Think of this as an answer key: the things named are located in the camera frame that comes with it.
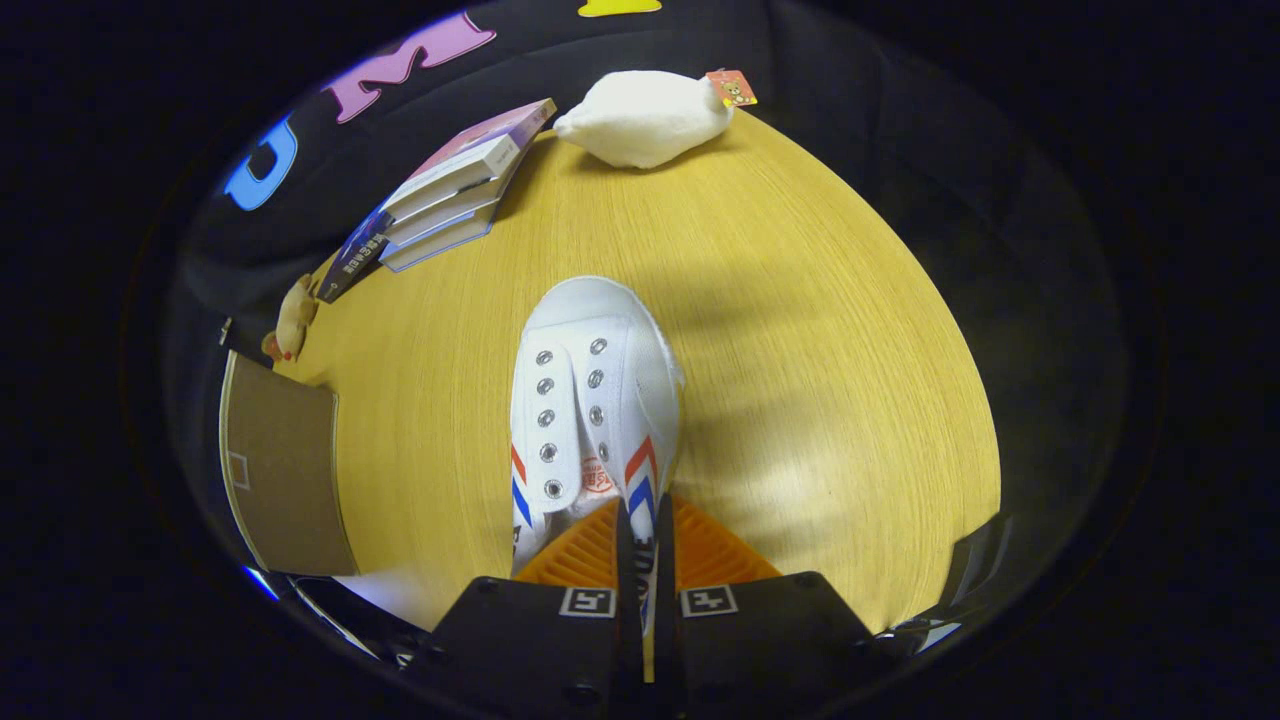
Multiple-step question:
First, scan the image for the black backdrop cloth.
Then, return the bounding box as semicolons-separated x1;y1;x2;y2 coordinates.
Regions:
150;0;1136;621

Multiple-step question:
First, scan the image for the white canvas shoe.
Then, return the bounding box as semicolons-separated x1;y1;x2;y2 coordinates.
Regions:
508;276;687;641

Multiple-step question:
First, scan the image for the white plush toy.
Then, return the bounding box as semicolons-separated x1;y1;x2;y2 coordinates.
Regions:
553;68;759;170

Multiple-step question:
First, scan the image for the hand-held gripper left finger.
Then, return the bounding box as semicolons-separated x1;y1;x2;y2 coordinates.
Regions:
425;497;643;716

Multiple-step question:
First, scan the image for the white paperback book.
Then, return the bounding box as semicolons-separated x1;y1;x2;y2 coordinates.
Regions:
383;178;506;248

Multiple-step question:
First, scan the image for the brown fabric storage box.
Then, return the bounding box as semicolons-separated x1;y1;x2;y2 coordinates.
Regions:
218;349;361;578

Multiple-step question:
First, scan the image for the brown plush toy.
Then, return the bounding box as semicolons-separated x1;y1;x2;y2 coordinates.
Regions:
262;273;321;363

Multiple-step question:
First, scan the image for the pink cover book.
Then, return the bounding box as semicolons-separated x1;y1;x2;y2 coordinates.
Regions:
378;97;558;223

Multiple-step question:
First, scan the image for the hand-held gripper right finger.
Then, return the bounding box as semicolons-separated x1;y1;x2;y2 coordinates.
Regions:
655;493;879;716

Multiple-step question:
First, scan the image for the dark blue book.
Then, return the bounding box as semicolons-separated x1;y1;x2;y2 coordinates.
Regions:
318;205;393;304

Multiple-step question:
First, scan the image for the grey blue-edged book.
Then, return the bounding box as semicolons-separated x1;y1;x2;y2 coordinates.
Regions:
380;210;498;274

